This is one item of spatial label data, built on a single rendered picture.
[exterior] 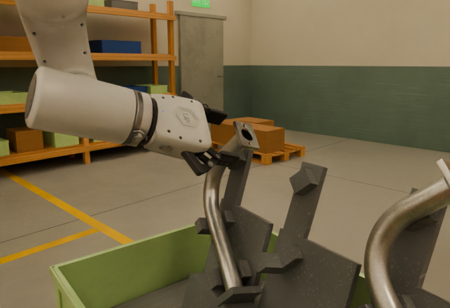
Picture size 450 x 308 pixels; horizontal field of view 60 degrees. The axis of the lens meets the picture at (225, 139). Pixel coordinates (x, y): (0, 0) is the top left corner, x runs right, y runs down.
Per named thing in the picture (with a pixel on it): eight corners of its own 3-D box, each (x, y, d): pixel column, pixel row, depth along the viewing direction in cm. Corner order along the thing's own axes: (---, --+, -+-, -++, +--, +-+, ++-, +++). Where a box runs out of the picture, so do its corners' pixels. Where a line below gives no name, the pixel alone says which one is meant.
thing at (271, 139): (207, 150, 592) (207, 121, 583) (246, 142, 645) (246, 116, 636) (266, 165, 503) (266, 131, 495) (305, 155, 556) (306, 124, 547)
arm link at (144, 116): (140, 124, 53) (159, 128, 55) (134, 78, 58) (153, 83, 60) (116, 157, 58) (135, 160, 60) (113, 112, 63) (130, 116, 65)
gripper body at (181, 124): (153, 131, 55) (218, 144, 61) (145, 79, 60) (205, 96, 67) (131, 160, 59) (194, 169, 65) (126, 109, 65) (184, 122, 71)
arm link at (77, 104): (108, 130, 63) (124, 152, 56) (19, 113, 56) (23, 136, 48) (124, 82, 62) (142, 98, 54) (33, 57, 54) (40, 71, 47)
